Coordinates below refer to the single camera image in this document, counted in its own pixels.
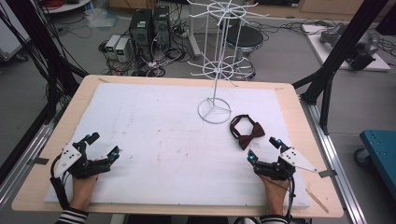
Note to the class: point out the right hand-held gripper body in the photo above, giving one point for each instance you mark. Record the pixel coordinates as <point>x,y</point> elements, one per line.
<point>285,165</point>

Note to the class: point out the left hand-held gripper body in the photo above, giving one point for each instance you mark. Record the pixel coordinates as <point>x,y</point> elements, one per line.
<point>81,161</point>

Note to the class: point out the dark red bow tie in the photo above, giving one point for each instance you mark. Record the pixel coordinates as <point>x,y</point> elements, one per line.
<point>247,132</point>

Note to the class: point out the person's left hand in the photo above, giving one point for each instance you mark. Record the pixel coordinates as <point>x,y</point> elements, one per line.
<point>83,190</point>

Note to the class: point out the person's right hand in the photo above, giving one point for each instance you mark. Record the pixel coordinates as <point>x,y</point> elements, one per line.
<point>275,194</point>

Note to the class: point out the light wooden table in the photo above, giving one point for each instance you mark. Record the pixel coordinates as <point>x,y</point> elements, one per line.
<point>311,149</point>

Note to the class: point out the wooden stick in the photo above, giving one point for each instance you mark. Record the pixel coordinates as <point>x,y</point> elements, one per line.
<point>317,200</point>

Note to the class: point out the striped right sleeve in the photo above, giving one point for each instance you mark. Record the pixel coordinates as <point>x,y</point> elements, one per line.
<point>273,219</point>

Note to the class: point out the striped sleeve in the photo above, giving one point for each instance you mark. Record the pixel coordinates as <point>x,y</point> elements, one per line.
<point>72,217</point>
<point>273,219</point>

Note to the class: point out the striped left sleeve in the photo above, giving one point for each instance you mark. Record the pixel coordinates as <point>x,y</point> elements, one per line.
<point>72,217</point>

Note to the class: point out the white foam mat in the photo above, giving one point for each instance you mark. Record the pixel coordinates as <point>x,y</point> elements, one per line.
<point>174,149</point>

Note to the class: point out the blue cart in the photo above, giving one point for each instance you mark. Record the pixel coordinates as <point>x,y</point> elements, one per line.
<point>378,157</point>

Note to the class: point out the white power supply unit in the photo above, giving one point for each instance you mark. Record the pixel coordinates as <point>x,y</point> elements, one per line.
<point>123,49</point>
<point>112,46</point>

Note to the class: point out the black round stool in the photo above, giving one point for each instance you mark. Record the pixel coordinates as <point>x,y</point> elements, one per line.
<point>244,39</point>

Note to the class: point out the black computer tower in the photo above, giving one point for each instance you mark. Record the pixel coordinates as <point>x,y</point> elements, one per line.
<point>162,26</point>
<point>140,31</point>

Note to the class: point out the white board with devices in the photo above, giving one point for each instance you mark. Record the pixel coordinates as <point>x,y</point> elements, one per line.
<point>348,46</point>

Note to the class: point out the black metal frame post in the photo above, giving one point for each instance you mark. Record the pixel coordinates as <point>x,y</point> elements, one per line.
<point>339,59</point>
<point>40,46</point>

